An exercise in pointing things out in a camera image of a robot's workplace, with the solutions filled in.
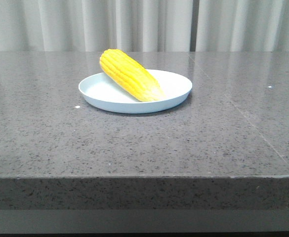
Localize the light blue round plate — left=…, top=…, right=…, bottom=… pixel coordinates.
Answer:
left=79, top=69, right=193, bottom=114

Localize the yellow corn cob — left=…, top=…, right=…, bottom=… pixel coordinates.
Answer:
left=99, top=49, right=166, bottom=102

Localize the grey curtain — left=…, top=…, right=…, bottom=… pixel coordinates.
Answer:
left=0, top=0, right=289, bottom=52

